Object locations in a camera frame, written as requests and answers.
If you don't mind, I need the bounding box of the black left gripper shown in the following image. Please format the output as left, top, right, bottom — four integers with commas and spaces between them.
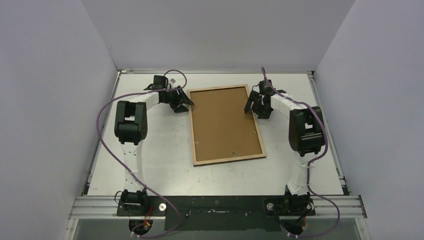
162, 86, 193, 113

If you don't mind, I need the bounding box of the aluminium rail front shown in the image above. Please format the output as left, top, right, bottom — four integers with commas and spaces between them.
69, 195, 368, 220

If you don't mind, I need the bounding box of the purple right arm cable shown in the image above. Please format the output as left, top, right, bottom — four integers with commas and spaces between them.
260, 66, 341, 239

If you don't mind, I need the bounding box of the brown frame backing board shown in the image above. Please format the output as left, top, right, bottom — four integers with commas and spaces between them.
190, 87, 264, 163

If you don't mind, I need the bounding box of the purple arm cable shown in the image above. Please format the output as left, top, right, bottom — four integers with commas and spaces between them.
95, 69, 188, 239
260, 66, 341, 239

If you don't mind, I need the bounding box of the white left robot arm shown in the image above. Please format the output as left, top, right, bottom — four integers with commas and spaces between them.
114, 75, 194, 216

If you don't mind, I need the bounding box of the wooden picture frame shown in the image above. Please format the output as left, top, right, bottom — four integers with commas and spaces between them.
187, 84, 268, 167

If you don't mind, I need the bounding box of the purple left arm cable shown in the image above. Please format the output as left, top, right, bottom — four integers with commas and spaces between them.
95, 69, 188, 239

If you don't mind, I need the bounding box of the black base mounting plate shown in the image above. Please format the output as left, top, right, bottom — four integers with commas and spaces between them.
116, 195, 316, 233

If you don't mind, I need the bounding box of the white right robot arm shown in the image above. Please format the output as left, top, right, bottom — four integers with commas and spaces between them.
244, 79, 326, 216

